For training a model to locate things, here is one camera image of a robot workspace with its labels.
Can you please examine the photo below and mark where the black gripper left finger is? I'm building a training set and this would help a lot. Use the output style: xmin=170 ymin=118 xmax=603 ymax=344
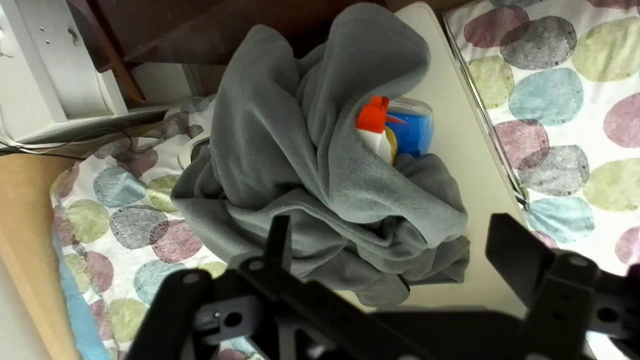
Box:
xmin=127 ymin=212 xmax=316 ymax=360

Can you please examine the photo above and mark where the wooden headboard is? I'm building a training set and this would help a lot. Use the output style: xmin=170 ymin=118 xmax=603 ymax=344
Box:
xmin=0 ymin=150 xmax=85 ymax=360

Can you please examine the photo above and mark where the blue pillow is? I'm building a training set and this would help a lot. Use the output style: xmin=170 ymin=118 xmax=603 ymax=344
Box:
xmin=54 ymin=246 xmax=114 ymax=360

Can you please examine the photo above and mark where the orange capped spray bottle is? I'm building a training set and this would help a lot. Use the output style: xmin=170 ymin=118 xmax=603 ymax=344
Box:
xmin=354 ymin=93 xmax=436 ymax=165

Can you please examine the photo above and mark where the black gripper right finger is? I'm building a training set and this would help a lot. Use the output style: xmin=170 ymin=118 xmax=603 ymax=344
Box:
xmin=486 ymin=212 xmax=640 ymax=360

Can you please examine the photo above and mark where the white box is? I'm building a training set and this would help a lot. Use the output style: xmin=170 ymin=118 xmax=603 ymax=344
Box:
xmin=0 ymin=0 xmax=131 ymax=143

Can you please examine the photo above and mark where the grey jersey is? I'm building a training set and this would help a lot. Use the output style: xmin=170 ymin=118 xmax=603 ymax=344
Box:
xmin=169 ymin=2 xmax=473 ymax=310

